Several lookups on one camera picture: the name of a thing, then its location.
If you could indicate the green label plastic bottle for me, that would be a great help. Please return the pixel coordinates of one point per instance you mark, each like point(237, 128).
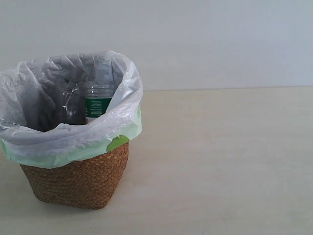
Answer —
point(97, 98)

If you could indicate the red label clear cola bottle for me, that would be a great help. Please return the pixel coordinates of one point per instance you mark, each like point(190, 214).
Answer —
point(70, 104)

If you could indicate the white green plastic bin liner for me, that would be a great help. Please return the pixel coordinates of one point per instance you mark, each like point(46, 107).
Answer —
point(31, 130)

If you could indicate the brown woven wicker basket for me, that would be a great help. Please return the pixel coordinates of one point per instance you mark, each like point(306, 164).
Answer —
point(87, 184)

